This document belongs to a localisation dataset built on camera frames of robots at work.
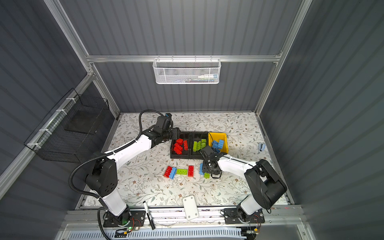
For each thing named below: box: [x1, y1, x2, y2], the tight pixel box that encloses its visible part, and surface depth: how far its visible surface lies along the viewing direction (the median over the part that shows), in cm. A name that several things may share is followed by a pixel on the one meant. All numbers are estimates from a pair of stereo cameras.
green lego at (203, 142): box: [201, 139, 207, 147], surface depth 101 cm
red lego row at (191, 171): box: [188, 165, 194, 177], surface depth 91 cm
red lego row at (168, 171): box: [164, 166, 173, 178], surface depth 90 cm
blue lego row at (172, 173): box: [169, 167, 177, 180], surface depth 88 cm
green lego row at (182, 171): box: [176, 168, 188, 175], surface depth 91 cm
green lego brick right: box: [193, 141, 198, 152], surface depth 99 cm
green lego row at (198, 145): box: [196, 140, 201, 151], surface depth 100 cm
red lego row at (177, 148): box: [173, 143, 183, 152], surface depth 98 cm
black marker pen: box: [143, 200, 156, 231], surface depth 75 cm
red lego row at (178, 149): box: [173, 144, 183, 155], surface depth 98 cm
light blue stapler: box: [258, 143, 266, 152], surface depth 101 cm
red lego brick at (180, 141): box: [175, 138, 184, 146], surface depth 101 cm
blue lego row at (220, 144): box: [217, 139, 224, 150], surface depth 100 cm
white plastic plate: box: [182, 195, 199, 221], surface depth 77 cm
